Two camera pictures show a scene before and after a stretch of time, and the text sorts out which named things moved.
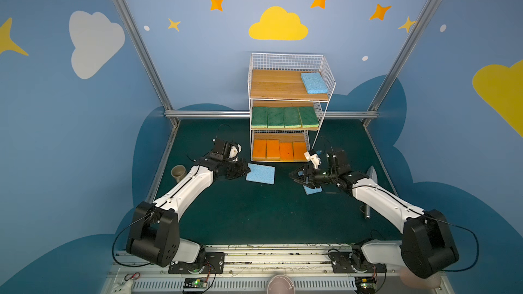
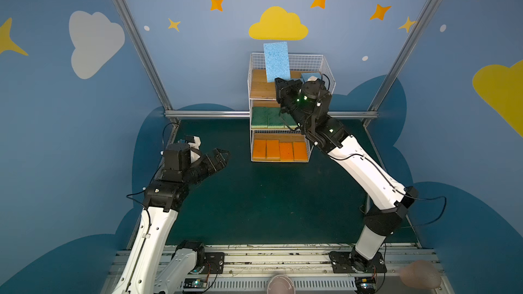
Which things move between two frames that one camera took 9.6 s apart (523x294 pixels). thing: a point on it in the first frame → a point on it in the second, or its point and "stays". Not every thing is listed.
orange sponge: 299,148 stays
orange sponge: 273,150 stays
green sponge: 275,117 stays
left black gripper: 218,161 → 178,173
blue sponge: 310,190 → 276,61
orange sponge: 259,150 stays
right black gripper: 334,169 → 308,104
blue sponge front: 314,83 stays
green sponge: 291,118 stays
